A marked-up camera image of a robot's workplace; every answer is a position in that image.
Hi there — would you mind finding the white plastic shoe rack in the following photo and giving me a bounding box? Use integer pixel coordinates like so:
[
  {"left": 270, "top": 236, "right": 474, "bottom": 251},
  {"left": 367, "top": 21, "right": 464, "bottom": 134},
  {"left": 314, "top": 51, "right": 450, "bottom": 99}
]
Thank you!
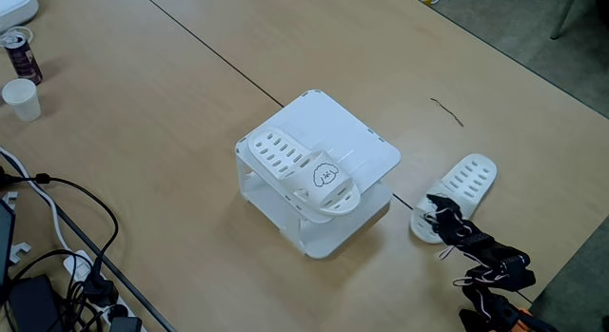
[{"left": 234, "top": 88, "right": 403, "bottom": 261}]

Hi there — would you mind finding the white slipper with dog print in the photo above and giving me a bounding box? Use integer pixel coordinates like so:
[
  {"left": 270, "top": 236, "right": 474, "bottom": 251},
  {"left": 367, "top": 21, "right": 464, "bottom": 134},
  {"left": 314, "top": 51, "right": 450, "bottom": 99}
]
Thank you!
[
  {"left": 246, "top": 127, "right": 362, "bottom": 217},
  {"left": 409, "top": 153, "right": 499, "bottom": 245}
]

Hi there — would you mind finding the black cable with ferrite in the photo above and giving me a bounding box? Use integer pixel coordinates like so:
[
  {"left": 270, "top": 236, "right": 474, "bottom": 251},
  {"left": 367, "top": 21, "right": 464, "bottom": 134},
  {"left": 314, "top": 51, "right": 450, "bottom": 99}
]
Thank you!
[{"left": 0, "top": 172, "right": 120, "bottom": 295}]

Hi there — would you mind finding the white power strip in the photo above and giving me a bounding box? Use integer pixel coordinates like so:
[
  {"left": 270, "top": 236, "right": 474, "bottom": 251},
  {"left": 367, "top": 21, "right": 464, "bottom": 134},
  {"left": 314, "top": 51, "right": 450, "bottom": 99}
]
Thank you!
[{"left": 62, "top": 249, "right": 148, "bottom": 332}]

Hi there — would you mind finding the white paper cup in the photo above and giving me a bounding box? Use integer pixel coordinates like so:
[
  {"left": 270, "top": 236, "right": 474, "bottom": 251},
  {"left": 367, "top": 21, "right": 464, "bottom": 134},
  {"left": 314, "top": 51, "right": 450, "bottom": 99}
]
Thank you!
[{"left": 1, "top": 78, "right": 43, "bottom": 123}]

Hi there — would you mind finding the white rounded device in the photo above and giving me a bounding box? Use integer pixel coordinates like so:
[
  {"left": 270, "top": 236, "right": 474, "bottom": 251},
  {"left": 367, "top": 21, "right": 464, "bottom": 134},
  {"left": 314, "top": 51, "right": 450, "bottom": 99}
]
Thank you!
[{"left": 0, "top": 0, "right": 40, "bottom": 33}]

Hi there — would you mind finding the black power brick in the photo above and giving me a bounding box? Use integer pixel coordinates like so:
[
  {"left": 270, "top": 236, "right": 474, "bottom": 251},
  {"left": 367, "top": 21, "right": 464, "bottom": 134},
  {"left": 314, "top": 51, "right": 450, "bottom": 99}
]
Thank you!
[{"left": 7, "top": 274, "right": 63, "bottom": 332}]

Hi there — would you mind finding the grey chair leg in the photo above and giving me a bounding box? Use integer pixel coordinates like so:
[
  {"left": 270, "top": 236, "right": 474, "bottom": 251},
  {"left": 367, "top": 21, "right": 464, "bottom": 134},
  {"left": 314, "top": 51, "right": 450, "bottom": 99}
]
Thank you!
[{"left": 550, "top": 0, "right": 581, "bottom": 41}]

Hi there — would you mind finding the dark purple drink can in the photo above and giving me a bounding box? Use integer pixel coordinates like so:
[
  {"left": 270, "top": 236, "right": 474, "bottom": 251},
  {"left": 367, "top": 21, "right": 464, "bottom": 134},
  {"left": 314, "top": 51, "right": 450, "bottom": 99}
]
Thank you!
[{"left": 3, "top": 32, "right": 44, "bottom": 86}]

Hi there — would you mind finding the black power plug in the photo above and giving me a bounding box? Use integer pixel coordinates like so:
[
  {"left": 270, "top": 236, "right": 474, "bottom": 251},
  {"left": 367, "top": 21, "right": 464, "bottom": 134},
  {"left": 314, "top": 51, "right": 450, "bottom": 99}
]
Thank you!
[{"left": 83, "top": 274, "right": 120, "bottom": 308}]

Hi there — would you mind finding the thin dark wire piece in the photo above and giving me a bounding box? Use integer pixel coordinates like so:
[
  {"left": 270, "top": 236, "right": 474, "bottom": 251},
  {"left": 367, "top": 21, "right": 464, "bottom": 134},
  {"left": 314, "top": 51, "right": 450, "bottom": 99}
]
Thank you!
[{"left": 429, "top": 97, "right": 465, "bottom": 128}]

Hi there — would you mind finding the black plug adapter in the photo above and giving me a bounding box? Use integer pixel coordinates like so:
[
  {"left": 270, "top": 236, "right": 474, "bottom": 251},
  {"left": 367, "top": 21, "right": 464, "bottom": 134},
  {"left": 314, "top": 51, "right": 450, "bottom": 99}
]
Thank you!
[{"left": 108, "top": 303, "right": 144, "bottom": 332}]

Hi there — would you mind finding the long white cable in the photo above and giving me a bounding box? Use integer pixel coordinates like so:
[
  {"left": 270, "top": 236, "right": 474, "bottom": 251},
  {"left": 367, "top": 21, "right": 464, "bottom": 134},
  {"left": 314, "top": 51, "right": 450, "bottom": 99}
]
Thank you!
[{"left": 0, "top": 146, "right": 72, "bottom": 253}]

